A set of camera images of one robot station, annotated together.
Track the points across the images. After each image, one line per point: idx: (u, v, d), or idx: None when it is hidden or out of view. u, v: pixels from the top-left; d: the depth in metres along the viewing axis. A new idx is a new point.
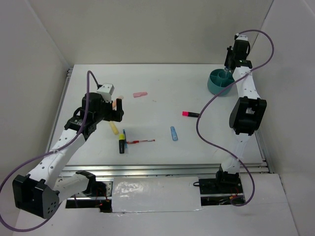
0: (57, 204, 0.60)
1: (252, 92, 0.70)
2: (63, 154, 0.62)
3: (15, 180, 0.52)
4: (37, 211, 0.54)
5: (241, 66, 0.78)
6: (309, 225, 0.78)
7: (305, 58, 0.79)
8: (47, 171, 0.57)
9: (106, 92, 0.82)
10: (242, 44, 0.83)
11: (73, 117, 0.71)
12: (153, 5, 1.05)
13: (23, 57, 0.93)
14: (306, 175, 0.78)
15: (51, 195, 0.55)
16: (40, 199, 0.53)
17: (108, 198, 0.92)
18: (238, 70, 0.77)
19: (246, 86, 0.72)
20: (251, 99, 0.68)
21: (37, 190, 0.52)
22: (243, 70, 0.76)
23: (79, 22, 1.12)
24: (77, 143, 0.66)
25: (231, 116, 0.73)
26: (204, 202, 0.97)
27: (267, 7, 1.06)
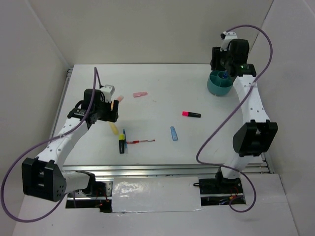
0: (64, 188, 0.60)
1: (259, 112, 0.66)
2: (69, 138, 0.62)
3: (24, 163, 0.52)
4: (47, 194, 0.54)
5: (243, 75, 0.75)
6: (309, 225, 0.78)
7: (305, 58, 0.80)
8: (55, 153, 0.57)
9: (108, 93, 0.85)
10: (240, 45, 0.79)
11: (74, 108, 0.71)
12: (153, 6, 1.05)
13: (23, 56, 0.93)
14: (307, 174, 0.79)
15: (59, 177, 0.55)
16: (48, 180, 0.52)
17: (108, 198, 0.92)
18: (241, 81, 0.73)
19: (253, 105, 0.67)
20: (259, 122, 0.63)
21: (47, 171, 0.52)
22: (247, 82, 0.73)
23: (79, 23, 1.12)
24: (80, 130, 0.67)
25: (236, 137, 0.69)
26: (204, 202, 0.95)
27: (267, 8, 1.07)
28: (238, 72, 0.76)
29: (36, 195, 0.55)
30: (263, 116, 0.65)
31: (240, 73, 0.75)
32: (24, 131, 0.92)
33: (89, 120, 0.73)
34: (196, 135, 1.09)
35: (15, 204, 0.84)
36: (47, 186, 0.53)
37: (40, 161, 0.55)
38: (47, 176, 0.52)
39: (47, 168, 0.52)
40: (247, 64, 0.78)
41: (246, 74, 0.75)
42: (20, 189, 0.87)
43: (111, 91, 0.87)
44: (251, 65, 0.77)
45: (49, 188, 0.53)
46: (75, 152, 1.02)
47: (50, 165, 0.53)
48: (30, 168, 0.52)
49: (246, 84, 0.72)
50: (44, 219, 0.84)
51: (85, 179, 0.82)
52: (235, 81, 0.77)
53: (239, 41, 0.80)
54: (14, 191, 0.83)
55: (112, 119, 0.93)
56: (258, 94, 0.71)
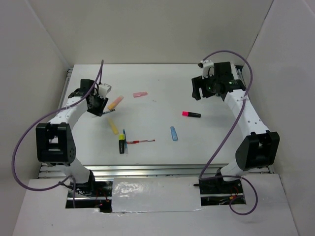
0: (74, 153, 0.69)
1: (257, 124, 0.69)
2: (74, 109, 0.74)
3: (39, 127, 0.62)
4: (62, 152, 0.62)
5: (234, 90, 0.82)
6: (309, 225, 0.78)
7: (305, 58, 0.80)
8: (65, 118, 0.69)
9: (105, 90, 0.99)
10: (223, 66, 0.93)
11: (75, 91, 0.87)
12: (153, 6, 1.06)
13: (23, 56, 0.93)
14: (306, 173, 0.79)
15: (70, 139, 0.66)
16: (63, 137, 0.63)
17: (108, 198, 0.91)
18: (233, 97, 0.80)
19: (250, 118, 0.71)
20: (259, 133, 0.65)
21: (60, 130, 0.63)
22: (238, 96, 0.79)
23: (79, 23, 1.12)
24: (81, 105, 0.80)
25: (238, 154, 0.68)
26: (204, 202, 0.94)
27: (267, 8, 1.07)
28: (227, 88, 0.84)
29: (50, 158, 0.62)
30: (262, 127, 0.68)
31: (230, 89, 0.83)
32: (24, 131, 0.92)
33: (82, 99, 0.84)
34: (196, 135, 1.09)
35: (15, 204, 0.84)
36: (61, 144, 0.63)
37: (52, 125, 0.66)
38: (62, 133, 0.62)
39: (61, 128, 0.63)
40: (235, 80, 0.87)
41: (237, 90, 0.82)
42: (20, 189, 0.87)
43: (108, 90, 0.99)
44: (238, 81, 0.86)
45: (63, 146, 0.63)
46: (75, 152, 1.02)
47: (63, 125, 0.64)
48: (45, 131, 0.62)
49: (238, 99, 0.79)
50: (45, 218, 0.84)
51: (84, 172, 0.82)
52: (227, 97, 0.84)
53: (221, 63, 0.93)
54: (14, 191, 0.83)
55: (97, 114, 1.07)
56: (251, 106, 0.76)
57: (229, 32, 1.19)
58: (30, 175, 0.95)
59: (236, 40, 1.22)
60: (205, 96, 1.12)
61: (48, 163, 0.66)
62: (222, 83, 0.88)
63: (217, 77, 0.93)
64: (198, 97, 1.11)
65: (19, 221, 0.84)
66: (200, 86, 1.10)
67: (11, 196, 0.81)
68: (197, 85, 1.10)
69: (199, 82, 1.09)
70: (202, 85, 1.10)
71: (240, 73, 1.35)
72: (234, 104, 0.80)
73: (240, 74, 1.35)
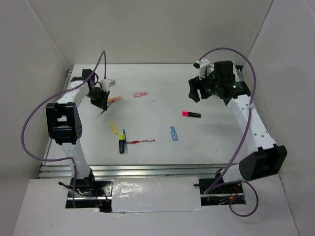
0: (81, 129, 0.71)
1: (264, 136, 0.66)
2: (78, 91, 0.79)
3: (47, 107, 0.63)
4: (70, 127, 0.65)
5: (239, 96, 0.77)
6: (309, 225, 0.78)
7: (305, 58, 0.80)
8: (70, 99, 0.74)
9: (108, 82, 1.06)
10: (226, 66, 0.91)
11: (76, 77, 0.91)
12: (153, 6, 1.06)
13: (23, 57, 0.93)
14: (306, 174, 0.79)
15: (77, 116, 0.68)
16: (71, 116, 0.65)
17: (108, 198, 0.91)
18: (238, 104, 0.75)
19: (256, 131, 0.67)
20: (267, 148, 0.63)
21: (69, 109, 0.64)
22: (243, 103, 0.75)
23: (79, 22, 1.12)
24: (84, 89, 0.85)
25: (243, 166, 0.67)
26: (204, 202, 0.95)
27: (267, 8, 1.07)
28: (231, 93, 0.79)
29: (59, 133, 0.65)
30: (269, 140, 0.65)
31: (234, 95, 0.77)
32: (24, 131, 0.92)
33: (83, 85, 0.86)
34: (196, 135, 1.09)
35: (16, 204, 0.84)
36: (69, 121, 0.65)
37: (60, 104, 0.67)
38: (70, 111, 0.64)
39: (68, 106, 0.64)
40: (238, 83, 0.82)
41: (242, 96, 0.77)
42: (20, 189, 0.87)
43: (110, 82, 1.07)
44: (241, 84, 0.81)
45: (71, 122, 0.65)
46: None
47: (69, 103, 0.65)
48: (53, 110, 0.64)
49: (243, 106, 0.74)
50: (45, 219, 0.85)
51: (85, 166, 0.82)
52: (230, 103, 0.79)
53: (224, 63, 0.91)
54: (14, 191, 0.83)
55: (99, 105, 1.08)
56: (257, 116, 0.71)
57: (229, 32, 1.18)
58: (30, 175, 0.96)
59: (236, 39, 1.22)
60: (204, 97, 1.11)
61: (57, 140, 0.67)
62: (225, 88, 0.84)
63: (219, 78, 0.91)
64: (197, 98, 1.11)
65: (18, 221, 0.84)
66: (198, 88, 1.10)
67: (11, 196, 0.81)
68: (195, 86, 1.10)
69: (196, 84, 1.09)
70: (200, 86, 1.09)
71: (240, 73, 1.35)
72: (238, 112, 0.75)
73: (240, 74, 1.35)
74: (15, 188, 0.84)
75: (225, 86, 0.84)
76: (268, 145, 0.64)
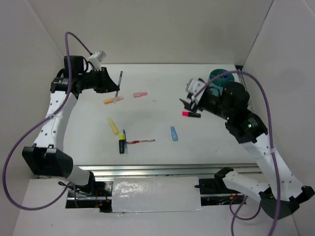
0: (72, 163, 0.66)
1: (292, 182, 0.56)
2: (60, 119, 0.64)
3: (25, 152, 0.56)
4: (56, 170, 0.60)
5: (257, 137, 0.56)
6: (309, 225, 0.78)
7: (305, 58, 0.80)
8: (51, 136, 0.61)
9: (97, 59, 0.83)
10: (244, 94, 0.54)
11: (55, 79, 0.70)
12: (153, 6, 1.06)
13: (23, 57, 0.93)
14: (306, 174, 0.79)
15: (64, 156, 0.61)
16: (53, 161, 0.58)
17: (108, 198, 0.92)
18: (258, 148, 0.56)
19: (283, 175, 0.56)
20: (298, 195, 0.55)
21: (49, 155, 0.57)
22: (264, 145, 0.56)
23: (79, 22, 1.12)
24: (69, 103, 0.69)
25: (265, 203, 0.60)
26: (204, 202, 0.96)
27: (267, 8, 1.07)
28: (244, 138, 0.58)
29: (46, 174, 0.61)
30: (298, 185, 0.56)
31: (251, 137, 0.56)
32: (24, 131, 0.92)
33: (76, 90, 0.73)
34: (196, 135, 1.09)
35: (16, 204, 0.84)
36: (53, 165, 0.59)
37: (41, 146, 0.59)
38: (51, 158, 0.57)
39: (48, 152, 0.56)
40: (252, 117, 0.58)
41: (261, 135, 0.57)
42: (20, 189, 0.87)
43: (101, 55, 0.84)
44: (260, 123, 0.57)
45: (56, 166, 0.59)
46: (77, 153, 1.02)
47: (51, 149, 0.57)
48: (32, 155, 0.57)
49: (264, 150, 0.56)
50: (44, 219, 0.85)
51: (82, 174, 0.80)
52: (246, 144, 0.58)
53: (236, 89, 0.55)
54: (14, 191, 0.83)
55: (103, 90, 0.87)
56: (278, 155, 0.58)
57: (229, 32, 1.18)
58: (30, 175, 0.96)
59: (236, 40, 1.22)
60: None
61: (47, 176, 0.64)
62: (242, 130, 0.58)
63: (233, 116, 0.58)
64: None
65: (18, 221, 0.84)
66: None
67: (11, 196, 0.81)
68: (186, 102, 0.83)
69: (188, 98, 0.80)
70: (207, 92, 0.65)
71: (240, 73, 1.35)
72: (258, 156, 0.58)
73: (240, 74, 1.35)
74: (16, 187, 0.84)
75: (242, 129, 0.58)
76: (298, 191, 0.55)
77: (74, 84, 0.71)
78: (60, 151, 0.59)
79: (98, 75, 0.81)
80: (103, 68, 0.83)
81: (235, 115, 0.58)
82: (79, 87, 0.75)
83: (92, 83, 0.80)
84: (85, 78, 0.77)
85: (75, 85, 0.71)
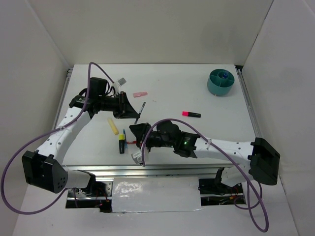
0: (65, 180, 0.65)
1: (240, 147, 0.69)
2: (69, 132, 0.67)
3: (25, 156, 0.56)
4: (48, 185, 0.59)
5: (196, 144, 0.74)
6: (308, 226, 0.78)
7: (305, 59, 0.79)
8: (54, 146, 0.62)
9: (116, 85, 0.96)
10: (173, 127, 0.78)
11: (77, 96, 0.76)
12: (153, 6, 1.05)
13: (22, 58, 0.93)
14: (306, 174, 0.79)
15: (59, 171, 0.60)
16: (49, 174, 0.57)
17: (108, 198, 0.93)
18: (202, 150, 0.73)
19: (231, 149, 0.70)
20: (252, 152, 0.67)
21: (46, 165, 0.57)
22: (202, 143, 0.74)
23: (79, 23, 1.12)
24: (82, 119, 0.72)
25: (257, 177, 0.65)
26: (204, 202, 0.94)
27: (267, 8, 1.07)
28: (192, 153, 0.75)
29: (37, 184, 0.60)
30: (246, 146, 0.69)
31: (192, 148, 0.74)
32: (24, 132, 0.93)
33: (91, 110, 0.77)
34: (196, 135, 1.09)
35: (15, 204, 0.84)
36: (47, 177, 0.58)
37: (42, 155, 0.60)
38: (47, 169, 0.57)
39: (47, 162, 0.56)
40: (187, 136, 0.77)
41: (197, 141, 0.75)
42: (20, 189, 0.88)
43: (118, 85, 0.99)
44: (192, 136, 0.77)
45: (49, 180, 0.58)
46: (77, 152, 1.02)
47: (50, 160, 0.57)
48: (30, 162, 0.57)
49: (206, 147, 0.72)
50: (45, 219, 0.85)
51: (79, 175, 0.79)
52: (197, 154, 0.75)
53: (168, 127, 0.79)
54: (14, 191, 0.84)
55: (119, 112, 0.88)
56: (218, 140, 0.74)
57: (229, 32, 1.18)
58: None
59: (236, 40, 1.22)
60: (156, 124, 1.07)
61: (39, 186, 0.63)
62: (187, 150, 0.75)
63: (176, 143, 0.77)
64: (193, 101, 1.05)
65: (19, 221, 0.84)
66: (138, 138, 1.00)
67: (10, 197, 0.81)
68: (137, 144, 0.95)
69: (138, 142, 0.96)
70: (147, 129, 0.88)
71: (240, 73, 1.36)
72: (208, 154, 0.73)
73: (240, 74, 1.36)
74: (16, 187, 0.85)
75: (187, 149, 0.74)
76: (249, 148, 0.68)
77: (90, 104, 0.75)
78: (58, 164, 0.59)
79: (117, 100, 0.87)
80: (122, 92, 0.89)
81: (176, 140, 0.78)
82: (95, 107, 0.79)
83: (110, 106, 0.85)
84: (103, 100, 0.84)
85: (91, 105, 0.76)
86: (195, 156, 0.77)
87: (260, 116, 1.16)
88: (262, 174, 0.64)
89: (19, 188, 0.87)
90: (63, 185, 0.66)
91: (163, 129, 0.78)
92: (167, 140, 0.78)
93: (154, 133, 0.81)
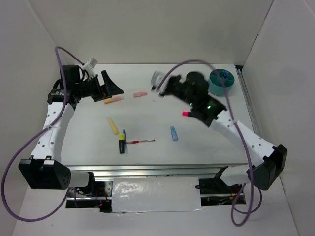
0: (69, 175, 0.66)
1: (261, 144, 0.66)
2: (58, 130, 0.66)
3: (21, 164, 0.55)
4: (54, 184, 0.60)
5: (219, 115, 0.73)
6: (309, 226, 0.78)
7: (306, 58, 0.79)
8: (48, 147, 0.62)
9: (89, 66, 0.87)
10: (203, 82, 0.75)
11: (53, 90, 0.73)
12: (153, 6, 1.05)
13: (22, 58, 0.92)
14: (306, 175, 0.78)
15: (62, 168, 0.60)
16: (51, 174, 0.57)
17: (108, 198, 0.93)
18: (222, 124, 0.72)
19: (252, 142, 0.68)
20: (269, 154, 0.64)
21: (47, 167, 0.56)
22: (226, 120, 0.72)
23: (79, 23, 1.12)
24: (65, 113, 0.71)
25: (257, 181, 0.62)
26: (205, 202, 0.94)
27: (268, 8, 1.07)
28: (208, 120, 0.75)
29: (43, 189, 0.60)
30: (267, 147, 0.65)
31: (213, 116, 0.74)
32: (24, 132, 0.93)
33: (74, 101, 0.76)
34: (196, 134, 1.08)
35: (15, 204, 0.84)
36: (50, 178, 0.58)
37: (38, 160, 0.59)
38: (50, 171, 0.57)
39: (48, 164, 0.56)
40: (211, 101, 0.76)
41: (221, 113, 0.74)
42: (20, 189, 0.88)
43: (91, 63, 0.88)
44: (216, 102, 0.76)
45: (55, 180, 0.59)
46: (77, 152, 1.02)
47: (50, 161, 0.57)
48: (29, 168, 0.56)
49: (228, 124, 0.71)
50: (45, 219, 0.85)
51: (79, 175, 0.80)
52: (212, 124, 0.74)
53: (199, 84, 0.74)
54: (14, 191, 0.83)
55: (100, 95, 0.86)
56: (243, 127, 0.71)
57: (229, 32, 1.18)
58: None
59: (236, 40, 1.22)
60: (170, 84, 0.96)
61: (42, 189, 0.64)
62: (206, 112, 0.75)
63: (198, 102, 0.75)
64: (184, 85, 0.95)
65: (19, 222, 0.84)
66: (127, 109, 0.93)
67: (10, 197, 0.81)
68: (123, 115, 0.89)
69: None
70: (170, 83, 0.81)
71: (240, 73, 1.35)
72: (226, 131, 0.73)
73: (240, 74, 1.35)
74: (15, 187, 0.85)
75: (207, 112, 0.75)
76: (269, 150, 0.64)
77: (70, 95, 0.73)
78: (58, 162, 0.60)
79: (95, 82, 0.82)
80: (103, 72, 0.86)
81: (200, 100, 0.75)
82: (77, 96, 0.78)
83: (88, 91, 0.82)
84: (81, 87, 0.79)
85: (72, 96, 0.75)
86: (208, 125, 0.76)
87: (260, 116, 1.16)
88: (265, 180, 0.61)
89: (19, 188, 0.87)
90: (68, 182, 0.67)
91: (191, 80, 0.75)
92: (189, 96, 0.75)
93: (179, 85, 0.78)
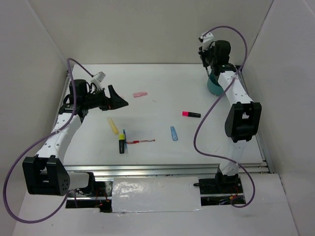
0: (67, 181, 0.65)
1: (243, 96, 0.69)
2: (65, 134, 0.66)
3: (25, 162, 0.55)
4: (53, 187, 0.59)
5: (225, 71, 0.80)
6: (308, 225, 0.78)
7: (305, 58, 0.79)
8: (54, 148, 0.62)
9: (97, 79, 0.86)
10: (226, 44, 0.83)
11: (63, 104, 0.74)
12: (153, 7, 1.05)
13: (22, 58, 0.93)
14: (306, 175, 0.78)
15: (62, 171, 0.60)
16: (53, 175, 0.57)
17: (108, 198, 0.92)
18: (224, 76, 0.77)
19: (237, 91, 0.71)
20: (244, 103, 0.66)
21: (49, 166, 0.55)
22: (229, 75, 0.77)
23: (79, 23, 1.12)
24: (74, 122, 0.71)
25: (227, 123, 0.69)
26: (204, 202, 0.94)
27: (267, 8, 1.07)
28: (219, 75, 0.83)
29: (41, 191, 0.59)
30: (248, 99, 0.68)
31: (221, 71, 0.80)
32: (25, 132, 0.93)
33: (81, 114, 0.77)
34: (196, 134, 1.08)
35: (15, 204, 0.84)
36: (51, 179, 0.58)
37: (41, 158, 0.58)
38: (51, 171, 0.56)
39: (50, 162, 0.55)
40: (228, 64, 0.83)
41: (229, 71, 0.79)
42: (20, 189, 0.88)
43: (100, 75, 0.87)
44: (232, 65, 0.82)
45: (54, 182, 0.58)
46: (77, 152, 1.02)
47: (53, 159, 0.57)
48: (32, 165, 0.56)
49: (228, 77, 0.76)
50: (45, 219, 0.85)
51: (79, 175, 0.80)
52: (220, 77, 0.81)
53: (222, 44, 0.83)
54: (14, 191, 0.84)
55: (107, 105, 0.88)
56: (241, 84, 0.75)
57: (229, 32, 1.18)
58: None
59: (235, 40, 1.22)
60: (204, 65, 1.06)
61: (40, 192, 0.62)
62: (217, 69, 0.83)
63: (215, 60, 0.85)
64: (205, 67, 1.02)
65: (19, 222, 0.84)
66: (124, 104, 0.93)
67: (10, 197, 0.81)
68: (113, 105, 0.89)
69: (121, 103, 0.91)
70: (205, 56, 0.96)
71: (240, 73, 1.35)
72: (224, 84, 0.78)
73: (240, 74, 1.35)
74: (16, 187, 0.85)
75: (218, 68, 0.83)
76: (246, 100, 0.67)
77: (79, 109, 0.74)
78: (60, 162, 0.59)
79: (101, 95, 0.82)
80: (110, 86, 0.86)
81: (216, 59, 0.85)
82: (84, 109, 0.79)
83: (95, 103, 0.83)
84: (88, 100, 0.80)
85: (80, 109, 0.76)
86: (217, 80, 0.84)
87: None
88: (230, 121, 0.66)
89: (19, 188, 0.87)
90: (66, 187, 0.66)
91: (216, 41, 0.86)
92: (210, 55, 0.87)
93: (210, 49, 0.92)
